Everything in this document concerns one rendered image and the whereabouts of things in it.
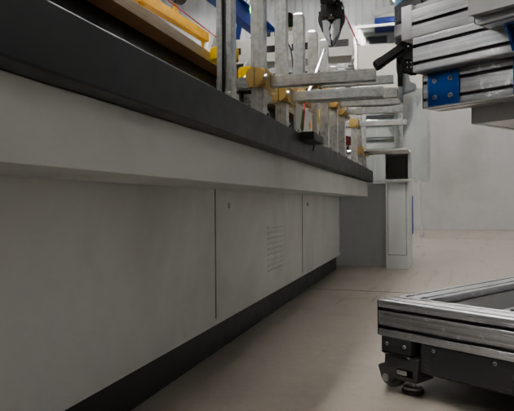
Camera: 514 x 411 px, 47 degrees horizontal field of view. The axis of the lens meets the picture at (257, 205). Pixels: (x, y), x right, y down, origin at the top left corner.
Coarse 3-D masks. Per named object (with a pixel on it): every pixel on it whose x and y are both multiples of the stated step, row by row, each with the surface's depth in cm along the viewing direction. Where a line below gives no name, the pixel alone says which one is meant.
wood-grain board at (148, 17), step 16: (96, 0) 115; (112, 0) 115; (128, 0) 121; (128, 16) 125; (144, 16) 127; (144, 32) 136; (160, 32) 136; (176, 32) 143; (176, 48) 150; (192, 48) 152; (208, 64) 168
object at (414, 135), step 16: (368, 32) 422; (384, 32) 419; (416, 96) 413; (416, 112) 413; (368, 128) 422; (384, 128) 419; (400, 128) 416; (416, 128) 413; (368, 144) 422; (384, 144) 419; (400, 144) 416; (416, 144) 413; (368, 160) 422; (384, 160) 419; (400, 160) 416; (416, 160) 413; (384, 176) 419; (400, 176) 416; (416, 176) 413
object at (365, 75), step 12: (324, 72) 155; (336, 72) 154; (348, 72) 153; (360, 72) 152; (372, 72) 151; (216, 84) 163; (240, 84) 161; (276, 84) 159; (288, 84) 158; (300, 84) 157; (312, 84) 157; (324, 84) 157
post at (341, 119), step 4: (340, 68) 299; (340, 116) 299; (344, 116) 299; (340, 120) 299; (344, 120) 299; (340, 124) 299; (344, 124) 299; (340, 128) 299; (344, 128) 299; (340, 132) 299; (344, 132) 299; (340, 136) 299; (344, 136) 299; (340, 140) 300; (344, 140) 299; (340, 144) 300; (344, 144) 299; (340, 148) 300; (344, 148) 299; (340, 152) 300; (344, 152) 299
